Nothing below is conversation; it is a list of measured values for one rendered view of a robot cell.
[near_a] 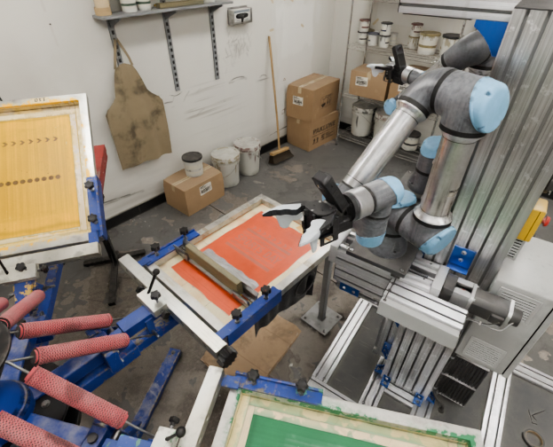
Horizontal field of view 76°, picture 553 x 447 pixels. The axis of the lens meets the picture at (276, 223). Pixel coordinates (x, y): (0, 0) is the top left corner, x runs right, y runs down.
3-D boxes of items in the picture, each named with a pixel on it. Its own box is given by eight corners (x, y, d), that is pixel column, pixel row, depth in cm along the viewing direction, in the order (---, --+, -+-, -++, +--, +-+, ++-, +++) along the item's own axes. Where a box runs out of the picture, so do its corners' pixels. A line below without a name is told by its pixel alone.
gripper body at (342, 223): (319, 248, 80) (359, 231, 85) (319, 215, 75) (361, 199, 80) (299, 233, 85) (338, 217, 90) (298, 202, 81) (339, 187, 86)
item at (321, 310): (318, 301, 271) (330, 198, 211) (342, 317, 259) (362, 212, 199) (300, 318, 258) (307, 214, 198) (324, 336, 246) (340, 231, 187)
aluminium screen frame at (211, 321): (261, 199, 211) (261, 193, 209) (343, 242, 180) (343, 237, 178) (144, 269, 166) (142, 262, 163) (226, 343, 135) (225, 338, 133)
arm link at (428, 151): (409, 165, 161) (417, 137, 152) (430, 158, 166) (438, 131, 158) (430, 177, 153) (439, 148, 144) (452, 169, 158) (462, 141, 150)
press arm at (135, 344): (269, 247, 191) (269, 239, 187) (277, 253, 188) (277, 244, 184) (19, 428, 120) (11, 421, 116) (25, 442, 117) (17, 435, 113)
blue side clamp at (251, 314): (272, 294, 155) (272, 284, 151) (281, 301, 153) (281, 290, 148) (220, 339, 138) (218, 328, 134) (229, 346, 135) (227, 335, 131)
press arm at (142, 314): (158, 304, 145) (155, 296, 142) (167, 312, 142) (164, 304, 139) (119, 331, 135) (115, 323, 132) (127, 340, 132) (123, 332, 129)
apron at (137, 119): (169, 150, 351) (146, 31, 285) (174, 152, 347) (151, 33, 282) (121, 169, 320) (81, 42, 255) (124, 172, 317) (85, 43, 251)
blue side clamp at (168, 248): (195, 239, 185) (193, 228, 180) (201, 242, 182) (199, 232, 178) (144, 269, 167) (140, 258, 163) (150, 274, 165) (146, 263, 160)
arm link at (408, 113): (419, 49, 95) (312, 197, 104) (454, 58, 87) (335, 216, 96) (432, 74, 103) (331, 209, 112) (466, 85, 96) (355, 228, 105)
